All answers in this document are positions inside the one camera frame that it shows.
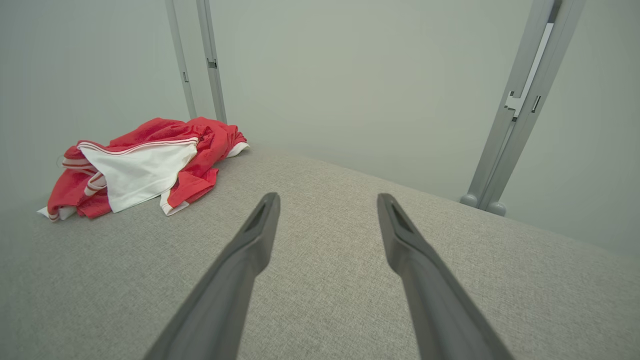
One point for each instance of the red basketball shorts white band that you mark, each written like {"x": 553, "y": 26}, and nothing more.
{"x": 215, "y": 137}

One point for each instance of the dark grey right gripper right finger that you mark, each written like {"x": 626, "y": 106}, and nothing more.
{"x": 440, "y": 310}

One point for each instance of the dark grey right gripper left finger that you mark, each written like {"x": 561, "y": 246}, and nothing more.
{"x": 215, "y": 300}

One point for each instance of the grey double partition post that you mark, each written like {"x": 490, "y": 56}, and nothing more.
{"x": 505, "y": 150}

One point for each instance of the thin grey wall post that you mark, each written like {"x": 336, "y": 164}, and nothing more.
{"x": 210, "y": 50}
{"x": 179, "y": 50}

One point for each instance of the red Bulls basketball jersey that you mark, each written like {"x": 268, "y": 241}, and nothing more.
{"x": 140, "y": 175}

